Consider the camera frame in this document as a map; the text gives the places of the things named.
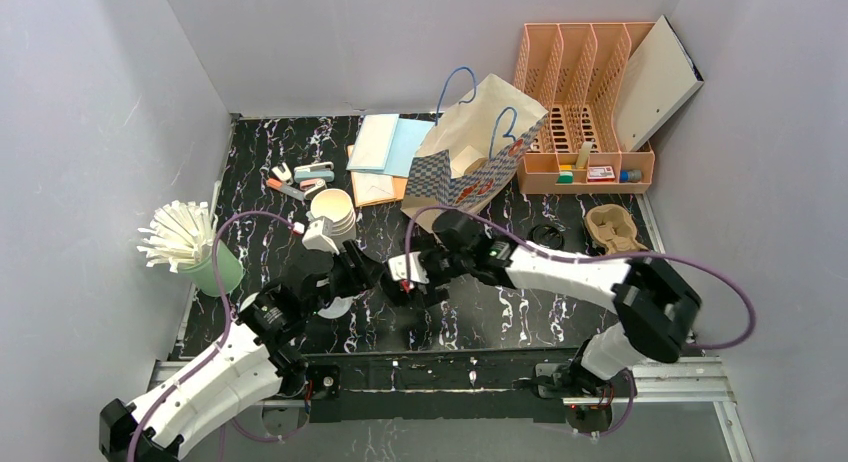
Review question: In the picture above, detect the stack of white paper cups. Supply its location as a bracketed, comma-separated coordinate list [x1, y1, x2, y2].
[310, 189, 357, 244]

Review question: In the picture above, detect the clear plastic cup lid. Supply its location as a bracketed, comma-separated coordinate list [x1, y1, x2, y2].
[317, 297, 354, 320]

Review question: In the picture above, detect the purple cable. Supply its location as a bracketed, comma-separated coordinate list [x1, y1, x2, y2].
[404, 205, 758, 439]
[125, 210, 307, 462]

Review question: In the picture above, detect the pink white mini stapler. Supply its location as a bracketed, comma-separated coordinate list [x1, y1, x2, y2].
[299, 178, 327, 200]

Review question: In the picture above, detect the black cup lid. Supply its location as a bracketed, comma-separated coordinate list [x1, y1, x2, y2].
[528, 224, 565, 250]

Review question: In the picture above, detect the white staple remover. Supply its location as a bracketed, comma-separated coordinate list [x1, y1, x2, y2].
[271, 163, 293, 185]

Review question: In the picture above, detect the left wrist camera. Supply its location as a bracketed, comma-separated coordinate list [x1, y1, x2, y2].
[292, 217, 342, 255]

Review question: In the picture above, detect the blue checkered paper bag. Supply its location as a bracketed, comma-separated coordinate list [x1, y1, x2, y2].
[401, 66, 548, 218]

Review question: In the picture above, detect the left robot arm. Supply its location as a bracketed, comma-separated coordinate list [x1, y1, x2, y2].
[99, 242, 386, 461]

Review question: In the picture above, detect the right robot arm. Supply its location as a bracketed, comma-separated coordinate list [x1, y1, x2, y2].
[386, 206, 701, 395]

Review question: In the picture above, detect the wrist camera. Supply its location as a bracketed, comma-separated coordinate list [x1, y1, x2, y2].
[387, 251, 429, 293]
[292, 217, 342, 255]

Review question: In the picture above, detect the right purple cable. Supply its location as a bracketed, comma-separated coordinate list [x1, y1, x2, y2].
[404, 205, 758, 439]

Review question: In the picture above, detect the red white small box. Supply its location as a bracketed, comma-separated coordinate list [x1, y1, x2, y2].
[587, 166, 617, 183]

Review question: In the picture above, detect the green eraser block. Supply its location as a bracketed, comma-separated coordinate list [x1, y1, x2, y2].
[556, 170, 574, 185]

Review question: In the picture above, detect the green cup of straws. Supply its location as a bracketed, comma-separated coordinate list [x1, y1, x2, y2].
[137, 200, 244, 297]

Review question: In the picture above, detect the white board binder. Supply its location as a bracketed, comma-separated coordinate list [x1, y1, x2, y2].
[613, 16, 704, 152]

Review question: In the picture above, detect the peach desk file organizer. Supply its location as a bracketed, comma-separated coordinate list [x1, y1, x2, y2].
[513, 22, 655, 195]

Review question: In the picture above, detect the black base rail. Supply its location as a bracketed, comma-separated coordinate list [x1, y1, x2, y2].
[308, 348, 576, 423]

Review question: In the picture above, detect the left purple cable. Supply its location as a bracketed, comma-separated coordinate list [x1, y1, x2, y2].
[125, 210, 307, 462]

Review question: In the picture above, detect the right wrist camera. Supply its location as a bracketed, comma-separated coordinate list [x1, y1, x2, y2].
[387, 251, 429, 293]

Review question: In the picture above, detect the light blue envelope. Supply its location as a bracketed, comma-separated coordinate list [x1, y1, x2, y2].
[347, 114, 434, 178]

